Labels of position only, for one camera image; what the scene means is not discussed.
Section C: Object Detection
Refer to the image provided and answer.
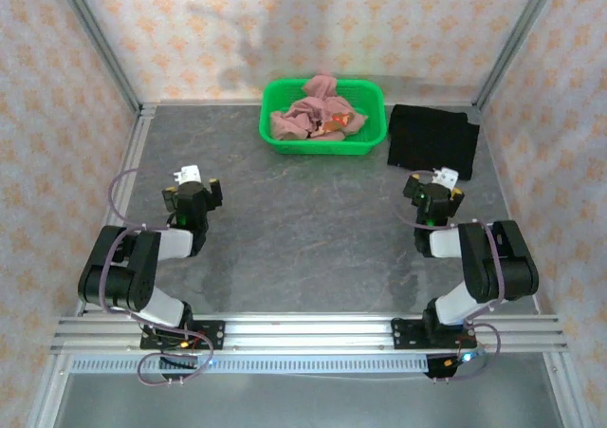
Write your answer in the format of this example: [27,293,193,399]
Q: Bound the green plastic basket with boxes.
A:
[258,77,386,157]

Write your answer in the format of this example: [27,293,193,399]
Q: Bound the pink t-shirt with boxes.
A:
[268,71,370,140]

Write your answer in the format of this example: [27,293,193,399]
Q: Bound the folded black t-shirt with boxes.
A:
[386,103,481,182]

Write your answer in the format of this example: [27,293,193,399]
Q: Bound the small circuit board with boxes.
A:
[158,335,205,353]
[443,349,487,370]

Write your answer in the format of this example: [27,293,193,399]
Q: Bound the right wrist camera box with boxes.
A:
[432,165,460,188]

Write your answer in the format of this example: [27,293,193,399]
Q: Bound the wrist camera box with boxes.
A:
[173,163,203,186]
[432,165,460,188]

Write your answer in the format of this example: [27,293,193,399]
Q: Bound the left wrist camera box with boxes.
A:
[173,163,203,186]

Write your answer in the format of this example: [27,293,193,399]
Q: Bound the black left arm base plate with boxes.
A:
[138,320,227,352]

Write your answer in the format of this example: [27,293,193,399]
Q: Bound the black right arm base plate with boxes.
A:
[391,317,478,352]

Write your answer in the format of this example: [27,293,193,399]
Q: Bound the looped purple base cable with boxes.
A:
[445,322,504,382]
[136,335,214,386]

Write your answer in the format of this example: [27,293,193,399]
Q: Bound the aluminium mounting rail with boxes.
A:
[50,314,569,355]

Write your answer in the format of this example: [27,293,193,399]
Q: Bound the aluminium frame post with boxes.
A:
[472,0,565,110]
[49,0,143,112]

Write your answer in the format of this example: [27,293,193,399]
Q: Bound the slotted grey cable duct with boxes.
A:
[69,354,431,376]

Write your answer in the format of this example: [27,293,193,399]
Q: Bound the aluminium frame leg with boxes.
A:
[26,351,72,428]
[543,351,589,428]

